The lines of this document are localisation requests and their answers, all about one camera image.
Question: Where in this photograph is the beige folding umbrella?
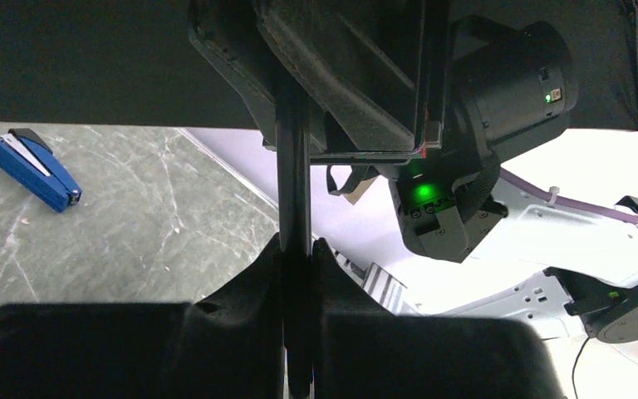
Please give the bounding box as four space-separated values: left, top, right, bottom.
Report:
0 1 638 398

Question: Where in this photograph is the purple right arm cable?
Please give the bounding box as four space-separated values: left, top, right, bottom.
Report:
498 167 638 240

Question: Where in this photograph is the blue stapler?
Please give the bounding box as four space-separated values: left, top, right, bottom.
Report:
0 128 82 213

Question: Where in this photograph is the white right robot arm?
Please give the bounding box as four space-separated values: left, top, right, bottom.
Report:
388 15 638 344

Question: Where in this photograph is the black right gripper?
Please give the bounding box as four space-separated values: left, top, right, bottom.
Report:
388 15 577 263

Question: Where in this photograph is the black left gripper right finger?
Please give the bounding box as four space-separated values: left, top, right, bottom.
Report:
312 239 563 398

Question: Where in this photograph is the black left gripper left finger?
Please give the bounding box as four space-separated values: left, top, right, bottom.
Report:
0 238 284 398

